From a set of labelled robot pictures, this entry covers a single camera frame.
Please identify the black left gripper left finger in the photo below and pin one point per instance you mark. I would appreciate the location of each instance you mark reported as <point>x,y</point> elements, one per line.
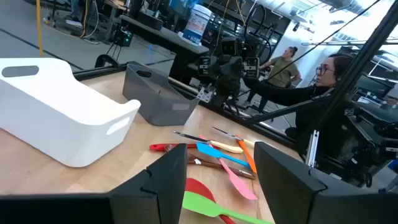
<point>140,202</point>

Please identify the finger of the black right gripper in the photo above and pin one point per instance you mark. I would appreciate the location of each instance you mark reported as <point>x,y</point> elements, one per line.
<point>224,84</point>
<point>236,84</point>

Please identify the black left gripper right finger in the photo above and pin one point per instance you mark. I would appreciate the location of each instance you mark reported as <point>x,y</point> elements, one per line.
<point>295,199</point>

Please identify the pink silicone spatula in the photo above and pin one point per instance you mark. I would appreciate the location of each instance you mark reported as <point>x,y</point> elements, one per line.
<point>242,186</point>

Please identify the green silicone spatula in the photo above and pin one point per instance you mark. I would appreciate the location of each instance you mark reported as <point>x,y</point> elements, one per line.
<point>199,203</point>

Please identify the red silicone spoon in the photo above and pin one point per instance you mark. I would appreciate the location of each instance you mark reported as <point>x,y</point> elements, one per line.
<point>197,188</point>

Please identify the orange silicone spatula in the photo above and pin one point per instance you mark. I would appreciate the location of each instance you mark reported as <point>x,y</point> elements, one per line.
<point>248,158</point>

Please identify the grey translucent plastic bin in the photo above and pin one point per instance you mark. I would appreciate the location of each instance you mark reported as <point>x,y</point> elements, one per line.
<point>155,105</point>

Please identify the blue silicone spatula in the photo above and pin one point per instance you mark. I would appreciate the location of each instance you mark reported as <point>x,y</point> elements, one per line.
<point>208,150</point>

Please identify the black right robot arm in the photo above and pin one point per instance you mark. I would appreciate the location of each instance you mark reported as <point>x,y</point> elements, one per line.
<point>227,104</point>

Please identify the blue white wipes tub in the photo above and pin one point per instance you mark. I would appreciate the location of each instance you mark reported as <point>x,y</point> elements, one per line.
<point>196,25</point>

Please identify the person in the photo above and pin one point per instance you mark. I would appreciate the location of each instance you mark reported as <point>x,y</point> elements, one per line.
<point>311,99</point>
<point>74,12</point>
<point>283,71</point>

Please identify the grey side desk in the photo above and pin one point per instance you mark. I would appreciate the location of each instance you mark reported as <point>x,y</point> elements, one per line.
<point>164,35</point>

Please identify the black box with green lights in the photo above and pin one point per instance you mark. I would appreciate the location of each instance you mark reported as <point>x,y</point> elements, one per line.
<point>122,39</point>

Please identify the glossy white plastic bin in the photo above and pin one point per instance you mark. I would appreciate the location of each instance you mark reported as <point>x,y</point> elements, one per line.
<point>62,118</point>

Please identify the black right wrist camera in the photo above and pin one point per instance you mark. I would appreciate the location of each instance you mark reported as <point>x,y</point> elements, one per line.
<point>229,47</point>

